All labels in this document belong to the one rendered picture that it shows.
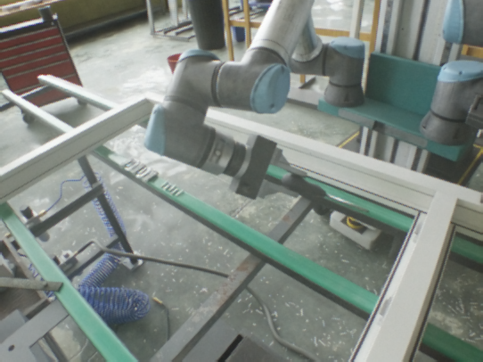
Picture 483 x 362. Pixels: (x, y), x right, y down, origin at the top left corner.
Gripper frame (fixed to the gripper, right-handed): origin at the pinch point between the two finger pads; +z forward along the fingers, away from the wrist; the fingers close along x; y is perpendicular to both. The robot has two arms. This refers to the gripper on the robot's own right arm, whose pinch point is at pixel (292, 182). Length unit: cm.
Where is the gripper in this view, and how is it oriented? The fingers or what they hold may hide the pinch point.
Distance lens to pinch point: 71.8
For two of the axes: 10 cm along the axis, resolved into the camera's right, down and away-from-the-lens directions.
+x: 3.6, -9.3, -0.3
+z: 8.7, 3.3, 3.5
